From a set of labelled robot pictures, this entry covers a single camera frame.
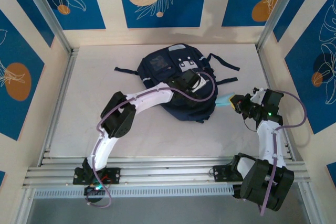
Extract light blue packet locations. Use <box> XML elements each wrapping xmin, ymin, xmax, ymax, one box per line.
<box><xmin>215</xmin><ymin>92</ymin><xmax>236</xmax><ymax>109</ymax></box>

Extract navy blue backpack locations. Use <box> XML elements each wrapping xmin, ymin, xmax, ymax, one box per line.
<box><xmin>113</xmin><ymin>43</ymin><xmax>241</xmax><ymax>124</ymax></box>

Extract aluminium table edge rails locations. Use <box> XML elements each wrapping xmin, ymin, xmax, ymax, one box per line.
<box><xmin>22</xmin><ymin>156</ymin><xmax>313</xmax><ymax>190</ymax></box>

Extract black controller board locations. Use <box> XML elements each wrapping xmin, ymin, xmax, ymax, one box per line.
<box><xmin>232</xmin><ymin>184</ymin><xmax>246</xmax><ymax>201</ymax></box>
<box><xmin>83</xmin><ymin>185</ymin><xmax>106</xmax><ymax>204</ymax></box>

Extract aluminium side rail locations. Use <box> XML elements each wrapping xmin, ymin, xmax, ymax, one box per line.
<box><xmin>257</xmin><ymin>47</ymin><xmax>299</xmax><ymax>162</ymax></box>
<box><xmin>38</xmin><ymin>47</ymin><xmax>79</xmax><ymax>167</ymax></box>

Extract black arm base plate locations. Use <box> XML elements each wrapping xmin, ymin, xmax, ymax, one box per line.
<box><xmin>72</xmin><ymin>167</ymin><xmax>121</xmax><ymax>185</ymax></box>
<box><xmin>213</xmin><ymin>165</ymin><xmax>261</xmax><ymax>183</ymax></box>

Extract grey slotted cable duct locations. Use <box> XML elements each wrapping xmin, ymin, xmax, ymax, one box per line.
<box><xmin>34</xmin><ymin>185</ymin><xmax>234</xmax><ymax>200</ymax></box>

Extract aluminium frame post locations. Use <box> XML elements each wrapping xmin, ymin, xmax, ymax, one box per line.
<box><xmin>256</xmin><ymin>0</ymin><xmax>302</xmax><ymax>51</ymax></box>
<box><xmin>19</xmin><ymin>0</ymin><xmax>74</xmax><ymax>55</ymax></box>

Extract aluminium frame leg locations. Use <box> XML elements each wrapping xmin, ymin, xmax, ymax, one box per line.
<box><xmin>298</xmin><ymin>183</ymin><xmax>325</xmax><ymax>224</ymax></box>
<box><xmin>15</xmin><ymin>188</ymin><xmax>36</xmax><ymax>224</ymax></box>

